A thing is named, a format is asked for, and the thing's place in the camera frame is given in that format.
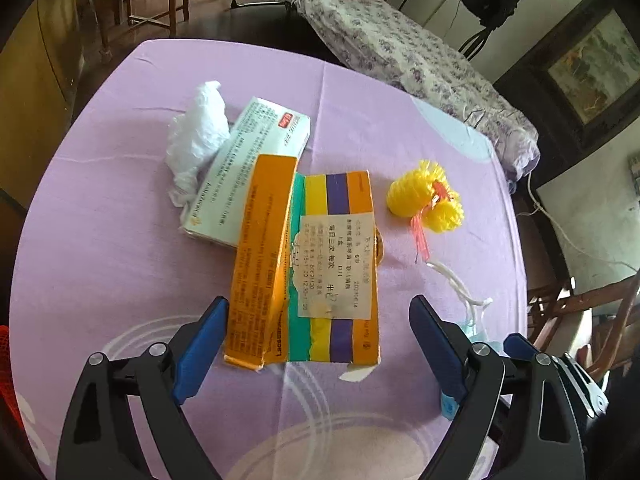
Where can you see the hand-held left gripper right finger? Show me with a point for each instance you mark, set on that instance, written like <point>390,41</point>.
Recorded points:
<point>440,350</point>

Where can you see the white green medicine box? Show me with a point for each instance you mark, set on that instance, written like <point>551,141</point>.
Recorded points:
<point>240,180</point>

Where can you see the orange striped medicine box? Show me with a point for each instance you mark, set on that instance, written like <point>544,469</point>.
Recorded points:
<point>265,240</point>

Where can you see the yellow mesh scrubber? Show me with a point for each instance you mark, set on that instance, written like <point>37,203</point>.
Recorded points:
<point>415,190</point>

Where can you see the dark wooden chair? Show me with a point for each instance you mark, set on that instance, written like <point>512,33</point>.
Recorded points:
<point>615,300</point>

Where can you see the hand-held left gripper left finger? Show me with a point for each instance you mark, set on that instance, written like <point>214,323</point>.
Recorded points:
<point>200,355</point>

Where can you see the bed with floral sheet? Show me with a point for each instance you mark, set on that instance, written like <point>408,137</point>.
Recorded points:
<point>425,70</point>

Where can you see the black metal coat rack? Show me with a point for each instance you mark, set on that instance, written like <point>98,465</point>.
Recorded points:
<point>475,42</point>

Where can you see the wooden armchair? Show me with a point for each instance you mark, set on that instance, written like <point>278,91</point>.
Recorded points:
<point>175,5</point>

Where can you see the red mesh container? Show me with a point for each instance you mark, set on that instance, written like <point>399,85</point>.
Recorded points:
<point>7,370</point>

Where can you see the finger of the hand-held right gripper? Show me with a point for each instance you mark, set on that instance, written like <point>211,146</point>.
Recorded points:
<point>517,345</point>

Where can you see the blue face mask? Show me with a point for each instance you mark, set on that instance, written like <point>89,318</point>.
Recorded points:
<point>480,332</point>

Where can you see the dark framed painting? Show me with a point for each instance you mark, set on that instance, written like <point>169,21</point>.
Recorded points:
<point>590,80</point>

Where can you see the white crumpled plastic bag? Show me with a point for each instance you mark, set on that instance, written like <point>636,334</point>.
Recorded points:
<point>200,130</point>

